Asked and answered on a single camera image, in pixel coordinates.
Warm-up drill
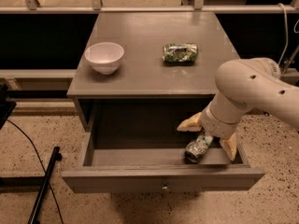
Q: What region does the black stand leg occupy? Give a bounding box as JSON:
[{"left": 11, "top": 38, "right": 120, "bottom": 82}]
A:
[{"left": 27, "top": 147, "right": 62, "bottom": 224}]

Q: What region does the white ceramic bowl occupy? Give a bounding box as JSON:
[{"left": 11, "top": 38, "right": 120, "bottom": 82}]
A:
[{"left": 84, "top": 42, "right": 124, "bottom": 75}]

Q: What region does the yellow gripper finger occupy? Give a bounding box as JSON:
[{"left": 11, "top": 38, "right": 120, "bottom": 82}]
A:
[
  {"left": 177, "top": 112, "right": 202, "bottom": 132},
  {"left": 220, "top": 133, "right": 237, "bottom": 161}
]

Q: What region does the grey open top drawer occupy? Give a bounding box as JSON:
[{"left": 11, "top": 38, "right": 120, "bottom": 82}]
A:
[{"left": 61, "top": 100, "right": 266, "bottom": 194}]

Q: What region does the black box at left edge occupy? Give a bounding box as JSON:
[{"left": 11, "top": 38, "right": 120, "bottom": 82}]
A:
[{"left": 0, "top": 83, "right": 16, "bottom": 130}]

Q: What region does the crushed green 7up can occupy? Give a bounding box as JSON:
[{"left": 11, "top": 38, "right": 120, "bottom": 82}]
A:
[{"left": 185, "top": 134, "right": 214, "bottom": 163}]

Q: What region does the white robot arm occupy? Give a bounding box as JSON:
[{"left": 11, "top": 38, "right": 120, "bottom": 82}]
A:
[{"left": 178, "top": 58, "right": 299, "bottom": 163}]

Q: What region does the crushed green can on counter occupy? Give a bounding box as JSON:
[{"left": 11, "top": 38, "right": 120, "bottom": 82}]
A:
[{"left": 163, "top": 43, "right": 198, "bottom": 63}]

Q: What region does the white cable at right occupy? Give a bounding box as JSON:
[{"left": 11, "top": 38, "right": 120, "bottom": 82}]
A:
[{"left": 277, "top": 2, "right": 291, "bottom": 67}]

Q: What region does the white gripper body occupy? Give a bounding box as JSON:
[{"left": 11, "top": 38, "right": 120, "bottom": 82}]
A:
[{"left": 200, "top": 91, "right": 249, "bottom": 138}]

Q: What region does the black cable on floor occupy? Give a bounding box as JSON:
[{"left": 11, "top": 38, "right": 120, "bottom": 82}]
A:
[{"left": 6, "top": 119, "right": 64, "bottom": 224}]

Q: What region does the grey wooden cabinet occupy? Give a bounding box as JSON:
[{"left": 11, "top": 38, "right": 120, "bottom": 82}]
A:
[{"left": 67, "top": 11, "right": 239, "bottom": 131}]

